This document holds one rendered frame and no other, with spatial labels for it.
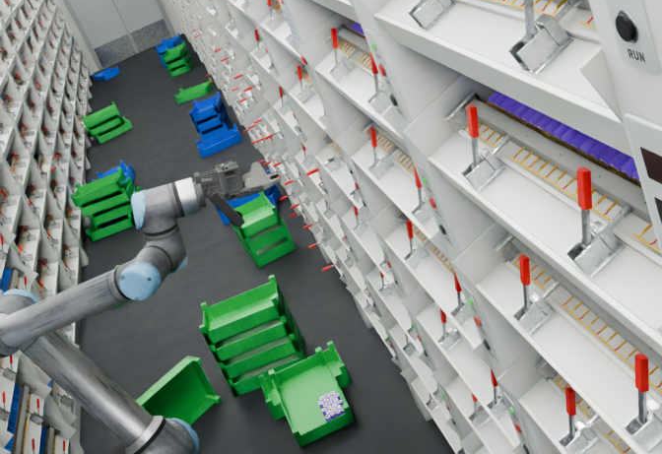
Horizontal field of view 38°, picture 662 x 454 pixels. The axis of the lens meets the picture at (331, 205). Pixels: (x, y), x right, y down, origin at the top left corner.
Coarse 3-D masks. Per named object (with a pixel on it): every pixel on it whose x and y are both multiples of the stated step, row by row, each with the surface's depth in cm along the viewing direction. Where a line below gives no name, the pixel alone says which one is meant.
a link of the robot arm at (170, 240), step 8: (176, 224) 246; (144, 232) 245; (160, 232) 243; (168, 232) 244; (176, 232) 246; (152, 240) 244; (160, 240) 243; (168, 240) 244; (176, 240) 246; (168, 248) 243; (176, 248) 245; (184, 248) 250; (176, 256) 245; (184, 256) 249; (176, 264) 247; (184, 264) 249
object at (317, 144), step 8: (320, 128) 267; (312, 136) 268; (320, 136) 268; (304, 144) 268; (312, 144) 268; (320, 144) 269; (312, 152) 269; (320, 152) 269; (328, 152) 265; (320, 160) 265; (344, 168) 248; (336, 176) 248; (344, 176) 244; (344, 184) 241; (352, 184) 237; (352, 200) 231; (360, 208) 212
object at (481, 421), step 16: (448, 368) 218; (448, 384) 219; (464, 384) 215; (464, 400) 211; (464, 416) 208; (480, 416) 201; (480, 432) 200; (496, 432) 197; (496, 448) 193; (512, 448) 190
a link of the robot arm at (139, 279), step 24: (144, 264) 234; (168, 264) 241; (72, 288) 246; (96, 288) 239; (120, 288) 234; (144, 288) 233; (24, 312) 251; (48, 312) 246; (72, 312) 243; (96, 312) 244; (0, 336) 253; (24, 336) 251
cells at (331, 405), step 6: (330, 396) 321; (336, 396) 320; (324, 402) 320; (330, 402) 319; (336, 402) 319; (342, 402) 318; (324, 408) 318; (330, 408) 317; (336, 408) 317; (342, 408) 316; (324, 414) 318; (330, 414) 315; (336, 414) 315; (342, 414) 316; (330, 420) 315
